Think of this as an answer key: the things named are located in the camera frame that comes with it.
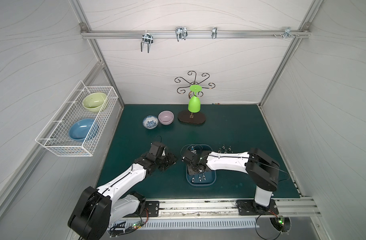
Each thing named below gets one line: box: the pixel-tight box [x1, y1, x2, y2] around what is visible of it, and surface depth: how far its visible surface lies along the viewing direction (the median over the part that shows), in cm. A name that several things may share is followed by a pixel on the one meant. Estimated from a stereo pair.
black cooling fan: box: [268, 216, 292, 234], surface depth 73 cm
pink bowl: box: [158, 110, 175, 126], surface depth 109 cm
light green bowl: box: [82, 92, 107, 113], surface depth 75 cm
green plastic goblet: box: [188, 84, 203, 113], surface depth 94 cm
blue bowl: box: [68, 118, 96, 142], surface depth 66 cm
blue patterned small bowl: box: [142, 115, 159, 130], surface depth 109 cm
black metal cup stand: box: [174, 70, 216, 125], surface depth 95 cm
